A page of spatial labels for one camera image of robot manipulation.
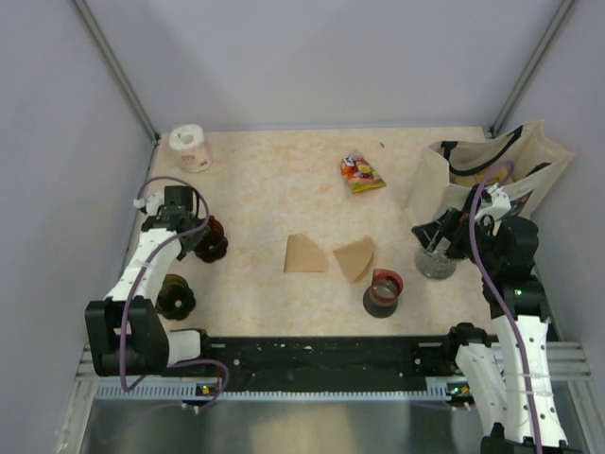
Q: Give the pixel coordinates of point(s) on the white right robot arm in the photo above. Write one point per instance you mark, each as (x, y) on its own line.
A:
(513, 395)

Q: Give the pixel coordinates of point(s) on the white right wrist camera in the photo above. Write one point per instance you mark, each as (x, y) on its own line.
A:
(494, 205)

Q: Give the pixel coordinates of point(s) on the colourful snack packet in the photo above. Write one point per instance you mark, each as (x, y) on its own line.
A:
(359, 174)

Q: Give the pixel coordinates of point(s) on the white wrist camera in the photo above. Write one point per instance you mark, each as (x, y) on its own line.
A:
(150, 204)
(494, 205)

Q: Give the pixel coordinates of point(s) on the amber plastic coffee dripper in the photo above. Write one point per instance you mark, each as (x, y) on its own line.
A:
(214, 245)

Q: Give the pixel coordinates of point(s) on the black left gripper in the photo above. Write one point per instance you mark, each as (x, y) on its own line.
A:
(199, 232)

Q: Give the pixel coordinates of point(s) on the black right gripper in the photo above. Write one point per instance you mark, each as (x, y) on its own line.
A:
(456, 226)

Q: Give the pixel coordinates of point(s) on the brown paper coffee filter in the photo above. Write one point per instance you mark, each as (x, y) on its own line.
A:
(303, 255)
(355, 258)

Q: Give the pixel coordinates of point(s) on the wrapped toilet paper roll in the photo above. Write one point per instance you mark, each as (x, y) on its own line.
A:
(190, 149)

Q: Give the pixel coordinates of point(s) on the aluminium frame post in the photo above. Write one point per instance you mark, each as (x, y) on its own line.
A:
(114, 67)
(556, 25)

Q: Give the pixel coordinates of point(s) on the clear glass server pitcher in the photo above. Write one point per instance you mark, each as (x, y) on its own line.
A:
(434, 265)

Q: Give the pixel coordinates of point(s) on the left aluminium frame post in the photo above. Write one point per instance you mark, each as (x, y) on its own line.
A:
(114, 67)

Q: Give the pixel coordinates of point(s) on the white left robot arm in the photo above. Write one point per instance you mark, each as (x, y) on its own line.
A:
(125, 334)

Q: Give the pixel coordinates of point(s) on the cream canvas tote bag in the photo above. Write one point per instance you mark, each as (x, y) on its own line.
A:
(524, 161)

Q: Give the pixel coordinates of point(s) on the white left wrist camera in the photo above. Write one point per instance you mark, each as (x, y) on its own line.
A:
(150, 204)

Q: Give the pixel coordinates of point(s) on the dark green coffee dripper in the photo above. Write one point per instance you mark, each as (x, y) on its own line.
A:
(175, 299)

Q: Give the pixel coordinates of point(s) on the right aluminium frame post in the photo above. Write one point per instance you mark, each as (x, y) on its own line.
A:
(556, 25)

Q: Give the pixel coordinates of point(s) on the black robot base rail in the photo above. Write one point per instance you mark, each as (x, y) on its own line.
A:
(333, 364)

